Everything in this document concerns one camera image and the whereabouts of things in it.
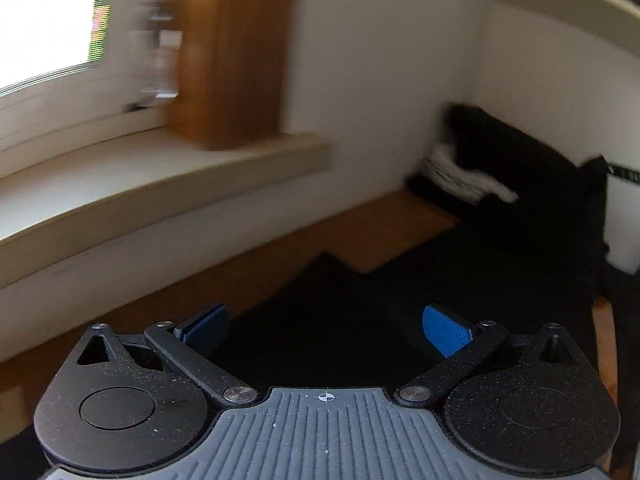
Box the white wall shelf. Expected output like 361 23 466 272
469 0 640 57

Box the white window frame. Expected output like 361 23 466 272
0 55 176 161

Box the white patterned cloth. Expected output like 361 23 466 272
421 141 520 207

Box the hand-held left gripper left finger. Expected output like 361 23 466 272
75 304 258 406

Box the black strap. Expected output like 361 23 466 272
604 161 640 183

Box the folded black garment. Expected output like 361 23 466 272
444 101 610 211

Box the beige window sill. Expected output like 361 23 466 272
0 131 334 291

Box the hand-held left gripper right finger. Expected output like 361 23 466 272
393 304 581 406

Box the wooden window trim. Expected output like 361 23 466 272
169 0 302 152

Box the black garment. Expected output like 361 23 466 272
212 195 618 396
444 101 610 211

